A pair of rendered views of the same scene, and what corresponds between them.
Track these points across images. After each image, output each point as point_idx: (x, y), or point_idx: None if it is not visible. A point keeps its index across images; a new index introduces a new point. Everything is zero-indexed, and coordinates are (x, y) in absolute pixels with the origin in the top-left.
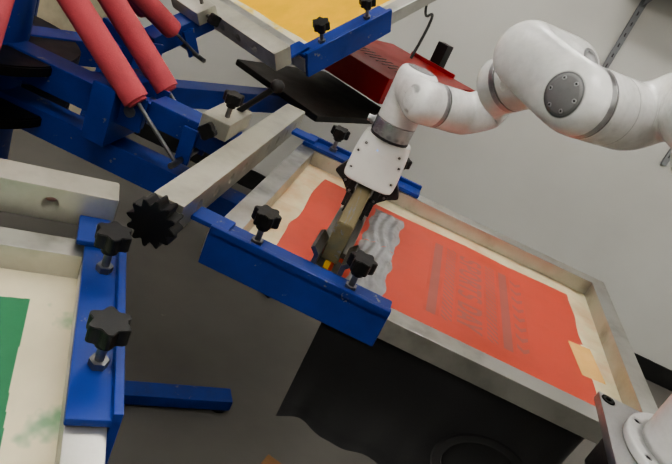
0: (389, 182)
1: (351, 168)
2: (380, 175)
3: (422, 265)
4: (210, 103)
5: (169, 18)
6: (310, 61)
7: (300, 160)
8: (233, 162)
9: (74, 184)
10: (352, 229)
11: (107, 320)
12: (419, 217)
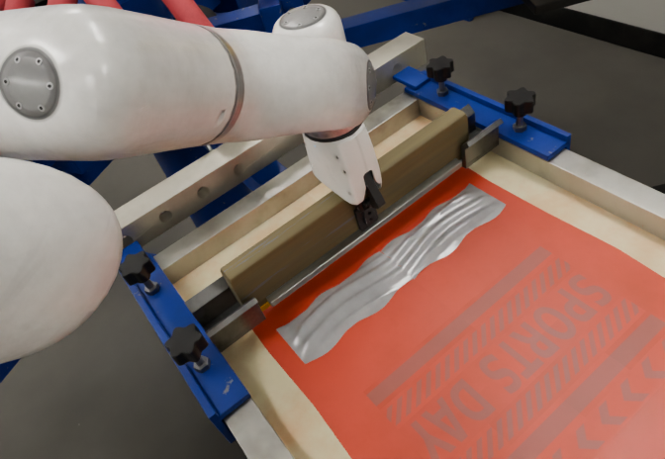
0: (345, 189)
1: (313, 167)
2: (334, 179)
3: (454, 300)
4: (402, 29)
5: None
6: None
7: (372, 125)
8: (200, 174)
9: None
10: (230, 281)
11: None
12: (556, 190)
